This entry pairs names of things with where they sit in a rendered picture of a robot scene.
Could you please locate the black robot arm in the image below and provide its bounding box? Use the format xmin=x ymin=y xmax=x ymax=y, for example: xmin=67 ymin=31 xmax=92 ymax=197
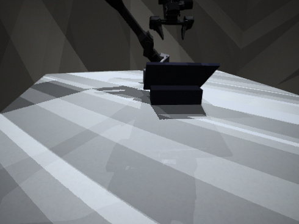
xmin=105 ymin=0 xmax=193 ymax=62

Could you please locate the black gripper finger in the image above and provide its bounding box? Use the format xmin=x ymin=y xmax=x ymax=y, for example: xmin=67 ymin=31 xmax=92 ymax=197
xmin=154 ymin=21 xmax=164 ymax=39
xmin=181 ymin=21 xmax=190 ymax=40

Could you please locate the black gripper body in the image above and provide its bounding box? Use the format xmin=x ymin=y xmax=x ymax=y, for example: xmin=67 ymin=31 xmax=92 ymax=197
xmin=149 ymin=5 xmax=194 ymax=29

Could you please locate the blue-grey switch panel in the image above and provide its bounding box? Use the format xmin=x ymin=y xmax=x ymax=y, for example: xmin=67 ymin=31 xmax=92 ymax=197
xmin=143 ymin=62 xmax=220 ymax=105

